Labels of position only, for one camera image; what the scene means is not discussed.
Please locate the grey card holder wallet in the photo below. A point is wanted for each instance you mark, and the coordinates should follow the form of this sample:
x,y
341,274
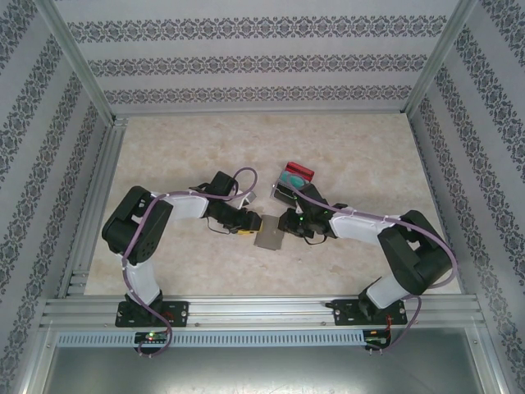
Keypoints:
x,y
268,234

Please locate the aluminium frame mounting rail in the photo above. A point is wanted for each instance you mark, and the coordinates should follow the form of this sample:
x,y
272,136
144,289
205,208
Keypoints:
x,y
262,312

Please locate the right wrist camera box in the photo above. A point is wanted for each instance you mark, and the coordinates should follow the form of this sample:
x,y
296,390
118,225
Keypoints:
x,y
315,197

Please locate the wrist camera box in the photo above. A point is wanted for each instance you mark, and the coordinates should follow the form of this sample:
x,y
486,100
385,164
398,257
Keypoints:
x,y
315,197
223,184

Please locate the aluminium frame cross rail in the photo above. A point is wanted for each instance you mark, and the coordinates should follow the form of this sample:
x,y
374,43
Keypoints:
x,y
262,112

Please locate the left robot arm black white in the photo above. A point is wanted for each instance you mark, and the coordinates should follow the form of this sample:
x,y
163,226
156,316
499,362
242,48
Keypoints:
x,y
139,250

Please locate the aluminium frame side rail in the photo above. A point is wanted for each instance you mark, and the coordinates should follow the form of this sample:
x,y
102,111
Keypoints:
x,y
96,205

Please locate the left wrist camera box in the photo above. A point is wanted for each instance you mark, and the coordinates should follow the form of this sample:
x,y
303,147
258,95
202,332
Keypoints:
x,y
223,184

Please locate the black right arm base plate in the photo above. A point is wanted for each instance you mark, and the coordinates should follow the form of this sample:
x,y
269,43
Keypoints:
x,y
342,312

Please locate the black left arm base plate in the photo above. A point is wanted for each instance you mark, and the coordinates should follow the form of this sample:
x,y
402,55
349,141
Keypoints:
x,y
180,314

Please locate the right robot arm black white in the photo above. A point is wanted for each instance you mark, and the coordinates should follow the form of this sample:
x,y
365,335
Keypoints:
x,y
426,262

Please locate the aluminium frame upright post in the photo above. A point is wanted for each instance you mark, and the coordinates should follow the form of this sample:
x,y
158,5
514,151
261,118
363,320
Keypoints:
x,y
80,61
435,61

